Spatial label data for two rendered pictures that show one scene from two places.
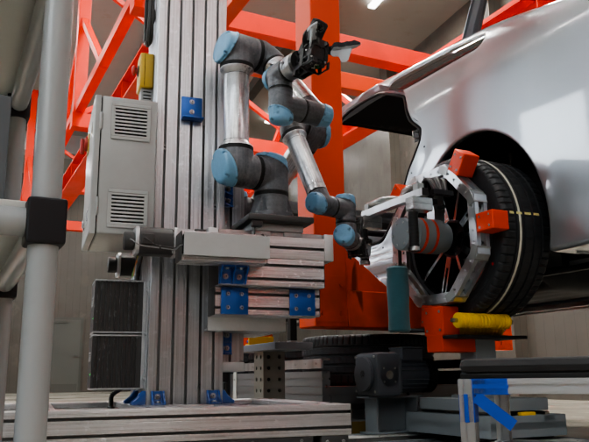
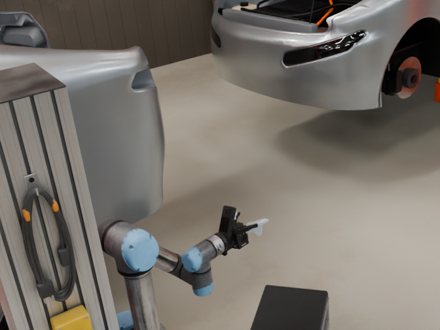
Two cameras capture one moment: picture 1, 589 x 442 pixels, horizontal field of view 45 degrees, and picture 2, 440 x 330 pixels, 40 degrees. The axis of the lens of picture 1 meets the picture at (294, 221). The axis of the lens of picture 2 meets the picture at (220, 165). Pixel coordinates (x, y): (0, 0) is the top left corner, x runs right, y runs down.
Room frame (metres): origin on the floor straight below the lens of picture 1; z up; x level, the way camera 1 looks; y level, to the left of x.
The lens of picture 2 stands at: (2.18, 1.79, 2.43)
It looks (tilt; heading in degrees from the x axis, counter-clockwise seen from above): 26 degrees down; 261
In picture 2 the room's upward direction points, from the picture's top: 6 degrees counter-clockwise
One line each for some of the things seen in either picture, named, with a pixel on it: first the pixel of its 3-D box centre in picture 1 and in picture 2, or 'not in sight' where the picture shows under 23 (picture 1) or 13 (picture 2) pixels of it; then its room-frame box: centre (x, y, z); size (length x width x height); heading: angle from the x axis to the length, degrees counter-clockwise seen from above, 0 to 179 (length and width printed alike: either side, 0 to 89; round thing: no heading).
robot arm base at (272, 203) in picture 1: (271, 207); not in sight; (2.31, 0.08, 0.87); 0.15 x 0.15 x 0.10
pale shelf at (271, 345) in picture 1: (272, 347); not in sight; (3.08, 0.10, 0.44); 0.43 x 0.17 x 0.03; 26
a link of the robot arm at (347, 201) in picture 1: (342, 209); not in sight; (2.52, -0.18, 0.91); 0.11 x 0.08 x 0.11; 135
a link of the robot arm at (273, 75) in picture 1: (280, 75); (198, 256); (2.02, 0.04, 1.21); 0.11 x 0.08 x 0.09; 34
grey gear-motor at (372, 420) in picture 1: (405, 389); not in sight; (3.06, -0.46, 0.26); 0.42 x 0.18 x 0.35; 116
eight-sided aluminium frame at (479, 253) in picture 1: (436, 237); not in sight; (2.77, -0.57, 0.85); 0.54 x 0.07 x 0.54; 26
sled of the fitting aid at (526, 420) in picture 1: (482, 422); not in sight; (2.84, -0.72, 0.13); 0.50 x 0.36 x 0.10; 26
